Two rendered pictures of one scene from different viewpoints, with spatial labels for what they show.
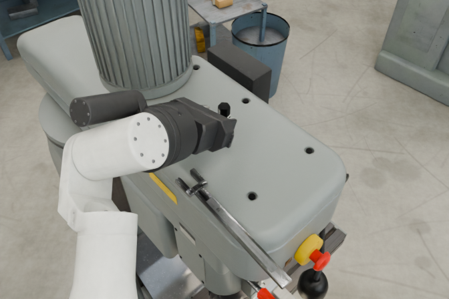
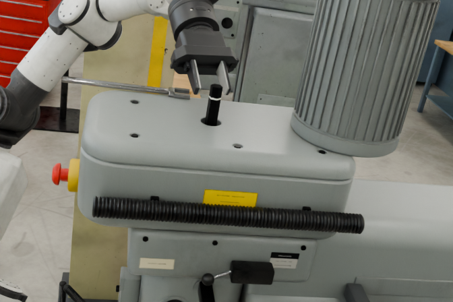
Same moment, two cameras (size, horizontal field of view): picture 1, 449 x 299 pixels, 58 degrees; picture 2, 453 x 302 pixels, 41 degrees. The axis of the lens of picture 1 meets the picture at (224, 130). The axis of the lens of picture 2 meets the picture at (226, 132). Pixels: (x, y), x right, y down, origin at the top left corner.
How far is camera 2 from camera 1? 1.35 m
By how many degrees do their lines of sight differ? 91
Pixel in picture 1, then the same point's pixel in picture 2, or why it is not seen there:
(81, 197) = not seen: outside the picture
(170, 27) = (313, 53)
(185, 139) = (174, 14)
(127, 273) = not seen: outside the picture
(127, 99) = not seen: outside the picture
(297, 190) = (109, 112)
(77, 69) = (440, 189)
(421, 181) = not seen: outside the picture
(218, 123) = (185, 46)
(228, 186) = (156, 100)
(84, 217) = not seen: outside the picture
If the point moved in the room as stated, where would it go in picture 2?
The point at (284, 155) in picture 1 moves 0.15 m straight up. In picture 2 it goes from (147, 125) to (158, 40)
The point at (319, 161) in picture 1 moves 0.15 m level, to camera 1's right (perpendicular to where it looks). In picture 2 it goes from (116, 131) to (42, 157)
